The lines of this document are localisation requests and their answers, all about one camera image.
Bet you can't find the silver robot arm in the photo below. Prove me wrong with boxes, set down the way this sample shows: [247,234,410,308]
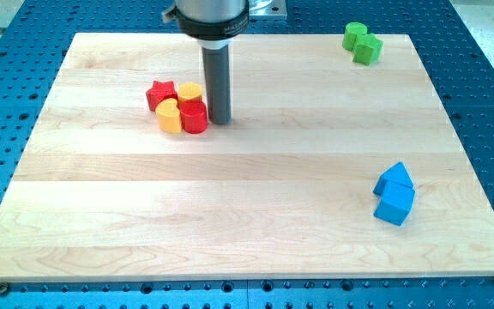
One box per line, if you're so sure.
[161,0,250,50]

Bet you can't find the red star block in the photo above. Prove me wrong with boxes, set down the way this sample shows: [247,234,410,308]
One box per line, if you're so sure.
[146,81,178,112]

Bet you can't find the green star block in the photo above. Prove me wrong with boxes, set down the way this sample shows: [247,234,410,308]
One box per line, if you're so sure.
[352,33,383,65]

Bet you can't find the red cylinder block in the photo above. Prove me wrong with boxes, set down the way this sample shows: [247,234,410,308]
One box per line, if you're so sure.
[179,99,208,134]

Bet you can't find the yellow heart block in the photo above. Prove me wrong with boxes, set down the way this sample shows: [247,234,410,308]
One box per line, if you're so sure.
[155,98,182,134]

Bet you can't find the wooden board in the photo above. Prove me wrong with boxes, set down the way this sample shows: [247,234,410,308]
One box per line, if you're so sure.
[0,33,494,282]

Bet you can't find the yellow hexagon block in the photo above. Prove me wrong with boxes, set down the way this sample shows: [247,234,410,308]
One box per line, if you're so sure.
[178,82,202,104]

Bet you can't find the gray cylindrical pusher rod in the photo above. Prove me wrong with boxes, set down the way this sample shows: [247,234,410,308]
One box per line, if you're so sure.
[202,45,232,124]

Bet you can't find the silver metal mounting plate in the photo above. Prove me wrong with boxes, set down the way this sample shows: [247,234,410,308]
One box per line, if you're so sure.
[249,0,287,21]

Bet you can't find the blue triangle block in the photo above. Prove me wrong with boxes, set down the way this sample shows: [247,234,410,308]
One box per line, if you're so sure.
[373,161,414,196]

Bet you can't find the blue cube block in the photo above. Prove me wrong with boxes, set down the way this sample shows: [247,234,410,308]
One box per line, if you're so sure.
[373,181,415,226]

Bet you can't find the green cylinder block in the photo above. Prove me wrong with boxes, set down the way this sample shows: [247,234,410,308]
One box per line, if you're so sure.
[342,21,368,52]

